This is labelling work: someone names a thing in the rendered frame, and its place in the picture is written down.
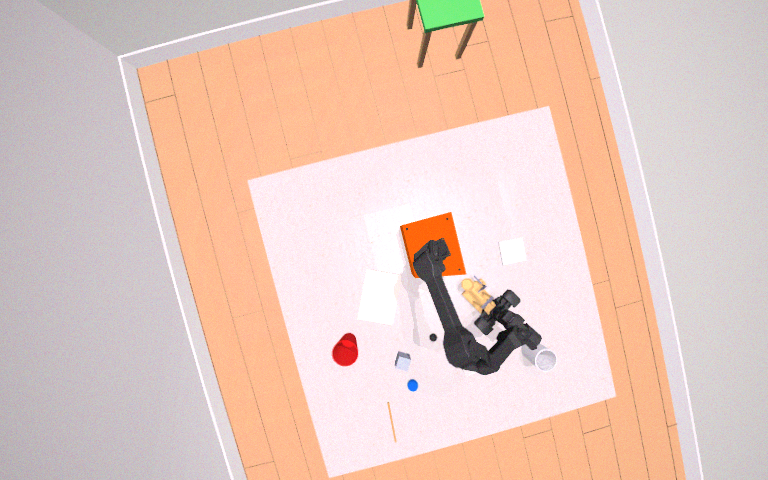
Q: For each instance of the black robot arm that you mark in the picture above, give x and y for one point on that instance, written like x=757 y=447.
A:
x=460 y=346

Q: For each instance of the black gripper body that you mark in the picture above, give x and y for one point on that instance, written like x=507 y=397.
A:
x=485 y=324

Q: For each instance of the tan wooden catapult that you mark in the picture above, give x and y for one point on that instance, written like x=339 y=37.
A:
x=476 y=295

